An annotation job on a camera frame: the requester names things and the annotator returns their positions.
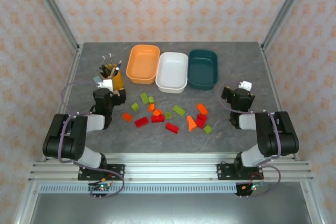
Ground orange wedge lego piece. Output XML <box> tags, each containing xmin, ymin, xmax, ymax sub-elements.
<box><xmin>186</xmin><ymin>115</ymin><xmax>197</xmax><ymax>132</ymax></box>

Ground yellow pen cup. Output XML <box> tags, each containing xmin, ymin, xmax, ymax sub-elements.
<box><xmin>99</xmin><ymin>63</ymin><xmax>124</xmax><ymax>90</ymax></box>

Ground orange plastic container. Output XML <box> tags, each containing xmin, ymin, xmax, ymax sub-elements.
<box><xmin>125</xmin><ymin>44</ymin><xmax>161</xmax><ymax>85</ymax></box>

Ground chunky red lego block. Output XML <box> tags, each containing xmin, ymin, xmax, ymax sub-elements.
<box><xmin>195</xmin><ymin>113</ymin><xmax>208</xmax><ymax>129</ymax></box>

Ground dark teal plastic container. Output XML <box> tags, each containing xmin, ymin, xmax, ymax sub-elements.
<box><xmin>187</xmin><ymin>49</ymin><xmax>219</xmax><ymax>90</ymax></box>

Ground white plastic container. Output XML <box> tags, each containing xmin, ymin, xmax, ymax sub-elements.
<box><xmin>155</xmin><ymin>51</ymin><xmax>189</xmax><ymax>94</ymax></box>

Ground small circuit board with LEDs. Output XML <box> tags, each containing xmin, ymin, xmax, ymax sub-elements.
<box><xmin>88</xmin><ymin>182</ymin><xmax>113</xmax><ymax>196</ymax></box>
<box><xmin>236</xmin><ymin>182</ymin><xmax>266</xmax><ymax>197</ymax></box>

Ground purple-grey arm cable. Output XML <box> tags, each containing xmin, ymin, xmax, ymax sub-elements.
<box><xmin>57</xmin><ymin>81</ymin><xmax>125</xmax><ymax>199</ymax></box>
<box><xmin>217</xmin><ymin>84</ymin><xmax>282</xmax><ymax>198</ymax></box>

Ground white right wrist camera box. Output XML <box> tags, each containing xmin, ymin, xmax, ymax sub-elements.
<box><xmin>237</xmin><ymin>80</ymin><xmax>253</xmax><ymax>91</ymax></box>

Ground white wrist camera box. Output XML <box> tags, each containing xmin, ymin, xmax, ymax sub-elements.
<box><xmin>237</xmin><ymin>80</ymin><xmax>253</xmax><ymax>91</ymax></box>
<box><xmin>100</xmin><ymin>79</ymin><xmax>116</xmax><ymax>91</ymax></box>

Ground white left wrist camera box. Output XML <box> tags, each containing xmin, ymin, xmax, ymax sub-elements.
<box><xmin>100</xmin><ymin>79</ymin><xmax>116</xmax><ymax>91</ymax></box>

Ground aluminium table side rail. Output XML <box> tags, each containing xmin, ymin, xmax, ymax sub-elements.
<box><xmin>41</xmin><ymin>44</ymin><xmax>84</xmax><ymax>163</ymax></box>
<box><xmin>259</xmin><ymin>42</ymin><xmax>300</xmax><ymax>162</ymax></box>

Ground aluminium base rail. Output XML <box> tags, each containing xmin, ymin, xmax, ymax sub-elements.
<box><xmin>28</xmin><ymin>152</ymin><xmax>315</xmax><ymax>184</ymax></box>

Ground aluminium frame post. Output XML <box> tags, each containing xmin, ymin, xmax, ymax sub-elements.
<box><xmin>27</xmin><ymin>0</ymin><xmax>80</xmax><ymax>51</ymax></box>
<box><xmin>261</xmin><ymin>0</ymin><xmax>313</xmax><ymax>51</ymax></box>

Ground grey slotted cable duct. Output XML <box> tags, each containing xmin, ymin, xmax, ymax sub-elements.
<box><xmin>39</xmin><ymin>184</ymin><xmax>268</xmax><ymax>195</ymax></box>

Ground aluminium frame leg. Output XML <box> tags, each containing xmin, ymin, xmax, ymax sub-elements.
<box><xmin>13</xmin><ymin>183</ymin><xmax>40</xmax><ymax>224</ymax></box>
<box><xmin>300</xmin><ymin>182</ymin><xmax>328</xmax><ymax>224</ymax></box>

